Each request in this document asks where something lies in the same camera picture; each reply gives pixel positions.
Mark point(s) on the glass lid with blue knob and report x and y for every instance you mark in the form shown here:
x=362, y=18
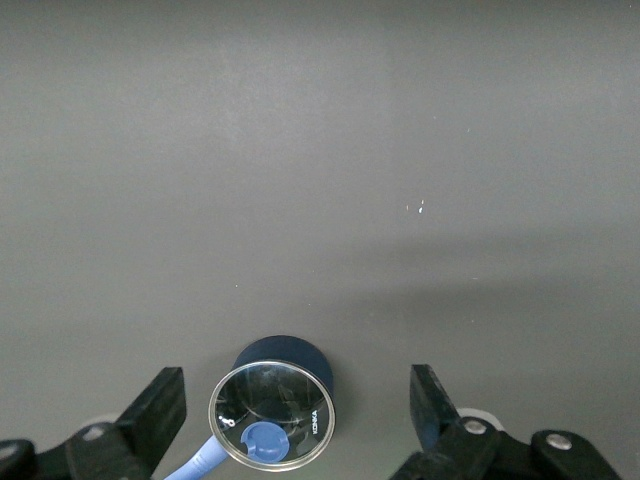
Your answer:
x=270, y=395

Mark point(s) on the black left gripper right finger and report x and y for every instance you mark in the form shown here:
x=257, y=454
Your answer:
x=440, y=430

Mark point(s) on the dark blue saucepan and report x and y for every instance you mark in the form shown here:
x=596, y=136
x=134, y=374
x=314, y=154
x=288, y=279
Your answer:
x=290, y=350

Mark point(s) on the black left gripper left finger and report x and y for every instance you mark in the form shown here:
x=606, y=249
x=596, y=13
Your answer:
x=150, y=425

